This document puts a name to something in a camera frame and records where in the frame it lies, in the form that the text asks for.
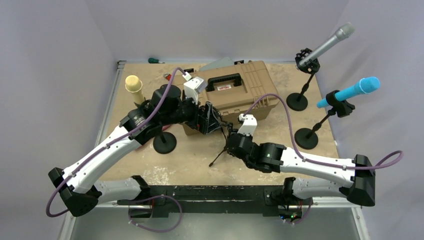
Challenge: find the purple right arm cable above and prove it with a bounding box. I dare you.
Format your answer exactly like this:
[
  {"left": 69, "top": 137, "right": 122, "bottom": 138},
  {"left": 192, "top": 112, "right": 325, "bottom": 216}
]
[{"left": 241, "top": 93, "right": 404, "bottom": 171}]

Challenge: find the black clip stand for blue microphone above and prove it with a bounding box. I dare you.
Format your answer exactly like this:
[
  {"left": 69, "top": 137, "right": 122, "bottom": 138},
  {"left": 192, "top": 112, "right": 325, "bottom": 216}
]
[{"left": 294, "top": 96, "right": 356, "bottom": 150}]

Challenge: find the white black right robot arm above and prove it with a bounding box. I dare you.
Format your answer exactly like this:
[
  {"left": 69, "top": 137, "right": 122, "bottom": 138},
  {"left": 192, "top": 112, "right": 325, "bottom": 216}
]
[{"left": 225, "top": 133, "right": 376, "bottom": 207}]

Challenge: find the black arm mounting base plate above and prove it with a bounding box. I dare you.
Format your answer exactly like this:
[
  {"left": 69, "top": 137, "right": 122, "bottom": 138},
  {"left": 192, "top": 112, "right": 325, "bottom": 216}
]
[{"left": 117, "top": 185, "right": 312, "bottom": 218}]

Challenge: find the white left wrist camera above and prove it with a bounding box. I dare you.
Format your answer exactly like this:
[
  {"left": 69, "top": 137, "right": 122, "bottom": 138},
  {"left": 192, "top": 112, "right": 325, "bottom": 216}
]
[{"left": 182, "top": 71, "right": 208, "bottom": 104}]

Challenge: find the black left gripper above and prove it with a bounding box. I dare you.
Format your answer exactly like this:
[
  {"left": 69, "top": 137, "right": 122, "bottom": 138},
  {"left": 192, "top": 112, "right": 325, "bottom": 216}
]
[{"left": 161, "top": 91, "right": 221, "bottom": 135}]

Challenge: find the black shock mount round-base stand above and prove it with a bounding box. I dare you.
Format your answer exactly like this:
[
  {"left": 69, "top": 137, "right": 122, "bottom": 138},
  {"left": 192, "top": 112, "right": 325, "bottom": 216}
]
[{"left": 286, "top": 48, "right": 321, "bottom": 112}]

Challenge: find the cream yellow microphone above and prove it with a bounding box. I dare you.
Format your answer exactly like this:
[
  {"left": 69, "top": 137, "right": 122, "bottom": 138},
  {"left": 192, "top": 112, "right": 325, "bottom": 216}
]
[{"left": 125, "top": 75, "right": 145, "bottom": 106}]

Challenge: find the blue microphone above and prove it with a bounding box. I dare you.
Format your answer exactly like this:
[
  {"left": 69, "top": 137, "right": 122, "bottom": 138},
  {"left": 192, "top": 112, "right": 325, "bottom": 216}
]
[{"left": 316, "top": 76, "right": 381, "bottom": 108}]

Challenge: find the red small tool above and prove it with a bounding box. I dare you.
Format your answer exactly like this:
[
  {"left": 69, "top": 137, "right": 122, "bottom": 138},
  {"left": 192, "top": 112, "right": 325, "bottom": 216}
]
[{"left": 163, "top": 73, "right": 172, "bottom": 81}]

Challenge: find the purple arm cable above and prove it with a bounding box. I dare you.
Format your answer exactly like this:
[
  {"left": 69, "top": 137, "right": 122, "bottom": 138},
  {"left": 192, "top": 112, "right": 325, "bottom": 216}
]
[
  {"left": 45, "top": 67, "right": 188, "bottom": 218},
  {"left": 241, "top": 93, "right": 404, "bottom": 171}
]

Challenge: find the tan plastic tool case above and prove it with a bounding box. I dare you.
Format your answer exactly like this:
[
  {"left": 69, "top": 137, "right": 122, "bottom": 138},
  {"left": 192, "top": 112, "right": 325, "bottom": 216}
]
[{"left": 190, "top": 60, "right": 279, "bottom": 124}]

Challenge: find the grey flat sheet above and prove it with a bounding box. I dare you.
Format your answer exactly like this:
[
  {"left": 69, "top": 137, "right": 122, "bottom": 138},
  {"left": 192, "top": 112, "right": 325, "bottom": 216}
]
[{"left": 198, "top": 57, "right": 234, "bottom": 72}]

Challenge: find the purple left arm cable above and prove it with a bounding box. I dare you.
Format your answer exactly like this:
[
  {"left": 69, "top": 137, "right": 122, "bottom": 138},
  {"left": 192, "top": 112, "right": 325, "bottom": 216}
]
[{"left": 45, "top": 67, "right": 188, "bottom": 218}]

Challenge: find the black stand for cream microphone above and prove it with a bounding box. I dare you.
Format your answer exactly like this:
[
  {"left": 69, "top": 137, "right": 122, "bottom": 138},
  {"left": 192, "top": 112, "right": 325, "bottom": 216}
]
[{"left": 134, "top": 101, "right": 178, "bottom": 155}]

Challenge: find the silver microphone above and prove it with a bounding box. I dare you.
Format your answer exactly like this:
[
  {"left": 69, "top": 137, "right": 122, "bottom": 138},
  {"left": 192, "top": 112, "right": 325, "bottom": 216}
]
[{"left": 299, "top": 22, "right": 356, "bottom": 67}]

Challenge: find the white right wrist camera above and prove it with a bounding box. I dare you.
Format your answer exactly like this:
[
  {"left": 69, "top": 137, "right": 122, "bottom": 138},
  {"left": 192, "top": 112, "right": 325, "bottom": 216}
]
[{"left": 237, "top": 113, "right": 258, "bottom": 137}]

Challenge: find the green screwdriver handle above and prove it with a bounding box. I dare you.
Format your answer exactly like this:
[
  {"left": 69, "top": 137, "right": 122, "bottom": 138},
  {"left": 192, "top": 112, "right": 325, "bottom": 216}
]
[{"left": 147, "top": 57, "right": 165, "bottom": 64}]

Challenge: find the black tripod shock mount stand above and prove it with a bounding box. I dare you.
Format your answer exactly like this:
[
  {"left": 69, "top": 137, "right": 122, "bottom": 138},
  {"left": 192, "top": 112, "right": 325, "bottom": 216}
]
[{"left": 208, "top": 110, "right": 236, "bottom": 167}]

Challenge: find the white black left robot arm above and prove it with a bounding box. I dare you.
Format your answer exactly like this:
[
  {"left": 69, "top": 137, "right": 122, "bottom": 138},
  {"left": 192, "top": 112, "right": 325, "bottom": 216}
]
[{"left": 48, "top": 84, "right": 222, "bottom": 217}]

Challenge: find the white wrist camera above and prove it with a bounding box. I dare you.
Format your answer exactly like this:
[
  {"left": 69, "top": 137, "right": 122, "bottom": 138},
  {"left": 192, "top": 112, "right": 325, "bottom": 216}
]
[
  {"left": 182, "top": 71, "right": 208, "bottom": 104},
  {"left": 237, "top": 113, "right": 258, "bottom": 137}
]

